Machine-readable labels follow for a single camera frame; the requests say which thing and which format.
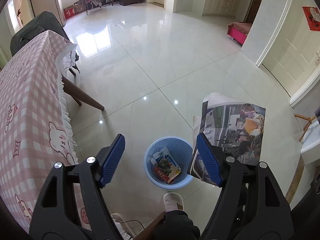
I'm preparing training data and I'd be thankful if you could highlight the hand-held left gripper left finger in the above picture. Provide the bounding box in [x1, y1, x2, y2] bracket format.
[29, 134, 135, 240]

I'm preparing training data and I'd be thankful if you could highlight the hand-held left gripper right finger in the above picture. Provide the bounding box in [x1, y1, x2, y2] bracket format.
[196, 133, 292, 240]

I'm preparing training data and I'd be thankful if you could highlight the glossy printed paper sheet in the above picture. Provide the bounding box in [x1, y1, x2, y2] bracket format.
[187, 92, 266, 187]

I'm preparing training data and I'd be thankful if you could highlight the white blue carton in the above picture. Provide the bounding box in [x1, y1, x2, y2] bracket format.
[150, 147, 182, 185]

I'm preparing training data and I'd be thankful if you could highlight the blue plastic bucket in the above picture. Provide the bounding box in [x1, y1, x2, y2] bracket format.
[144, 136, 194, 189]

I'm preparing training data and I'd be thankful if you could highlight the pink slipper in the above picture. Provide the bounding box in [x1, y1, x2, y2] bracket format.
[163, 192, 185, 213]

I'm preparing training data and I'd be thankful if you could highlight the person's dark trouser leg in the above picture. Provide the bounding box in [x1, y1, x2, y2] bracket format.
[154, 210, 200, 240]

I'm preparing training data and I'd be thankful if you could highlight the table with pink checked cloth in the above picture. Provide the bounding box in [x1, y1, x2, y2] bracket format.
[0, 29, 137, 240]

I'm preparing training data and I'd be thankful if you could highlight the wooden stand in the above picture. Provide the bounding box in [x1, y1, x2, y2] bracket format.
[294, 114, 317, 142]

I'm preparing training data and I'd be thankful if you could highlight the pink upholstered stool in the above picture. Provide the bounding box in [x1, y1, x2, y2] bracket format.
[227, 22, 253, 46]

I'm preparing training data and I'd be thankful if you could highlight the cream panel door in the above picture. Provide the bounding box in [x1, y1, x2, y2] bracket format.
[260, 0, 320, 83]

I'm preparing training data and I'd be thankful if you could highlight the grey jacket covered chair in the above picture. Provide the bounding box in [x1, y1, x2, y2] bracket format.
[10, 10, 80, 74]

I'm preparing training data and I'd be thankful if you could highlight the brown cardboard box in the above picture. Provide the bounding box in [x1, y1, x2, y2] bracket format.
[73, 1, 87, 14]

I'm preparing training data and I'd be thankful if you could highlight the silver refrigerator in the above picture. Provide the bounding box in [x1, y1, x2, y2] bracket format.
[29, 0, 67, 28]

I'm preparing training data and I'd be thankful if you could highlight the red heart door decoration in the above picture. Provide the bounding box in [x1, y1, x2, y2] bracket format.
[302, 6, 320, 32]

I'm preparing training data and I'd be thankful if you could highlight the pink door curtain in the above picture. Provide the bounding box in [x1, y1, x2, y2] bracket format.
[7, 0, 30, 30]

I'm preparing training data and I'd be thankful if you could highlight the black cable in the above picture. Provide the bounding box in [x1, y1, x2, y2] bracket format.
[120, 219, 146, 230]

